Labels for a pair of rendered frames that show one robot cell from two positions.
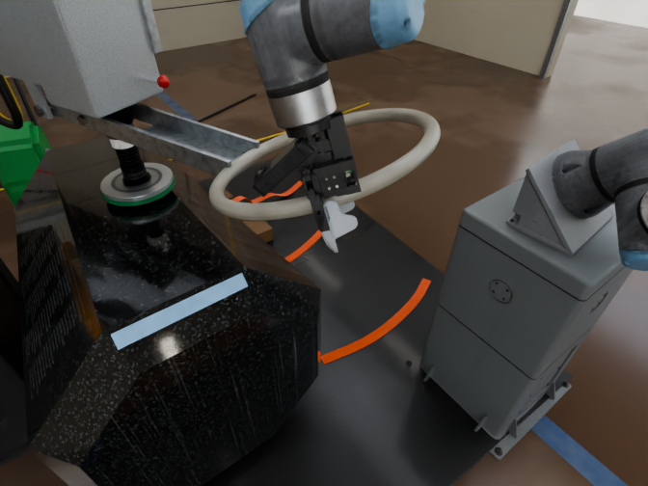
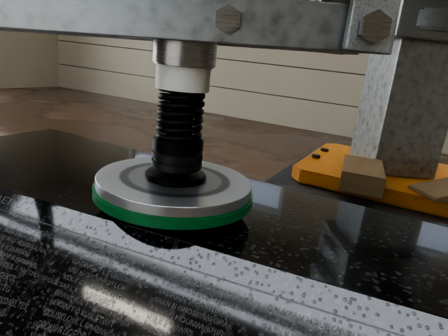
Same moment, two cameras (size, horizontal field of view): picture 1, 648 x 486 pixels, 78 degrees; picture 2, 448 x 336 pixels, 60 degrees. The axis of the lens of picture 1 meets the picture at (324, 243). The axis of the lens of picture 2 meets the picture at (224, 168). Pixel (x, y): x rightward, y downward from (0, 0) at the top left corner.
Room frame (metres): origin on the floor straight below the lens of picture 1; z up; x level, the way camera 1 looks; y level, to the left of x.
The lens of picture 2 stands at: (1.56, 0.38, 1.06)
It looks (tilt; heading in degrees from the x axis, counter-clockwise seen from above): 16 degrees down; 149
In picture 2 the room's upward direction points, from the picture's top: 6 degrees clockwise
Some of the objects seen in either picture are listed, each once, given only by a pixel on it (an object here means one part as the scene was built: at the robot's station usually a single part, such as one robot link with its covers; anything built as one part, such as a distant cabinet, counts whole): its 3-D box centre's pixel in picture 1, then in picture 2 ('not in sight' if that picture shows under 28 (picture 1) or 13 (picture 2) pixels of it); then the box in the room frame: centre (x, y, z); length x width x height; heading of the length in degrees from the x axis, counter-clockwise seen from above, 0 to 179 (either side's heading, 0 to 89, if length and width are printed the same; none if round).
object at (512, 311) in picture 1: (515, 310); not in sight; (0.94, -0.69, 0.43); 0.50 x 0.50 x 0.85; 36
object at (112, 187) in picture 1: (137, 180); (175, 181); (1.08, 0.59, 0.89); 0.21 x 0.21 x 0.01
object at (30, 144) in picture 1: (21, 152); not in sight; (2.14, 1.78, 0.43); 0.35 x 0.35 x 0.87; 19
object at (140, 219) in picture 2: (138, 181); (175, 184); (1.08, 0.59, 0.88); 0.22 x 0.22 x 0.04
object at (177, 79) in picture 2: (122, 138); (183, 75); (1.08, 0.59, 1.03); 0.07 x 0.07 x 0.04
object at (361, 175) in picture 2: not in sight; (361, 174); (0.91, 1.18, 0.81); 0.20 x 0.10 x 0.05; 132
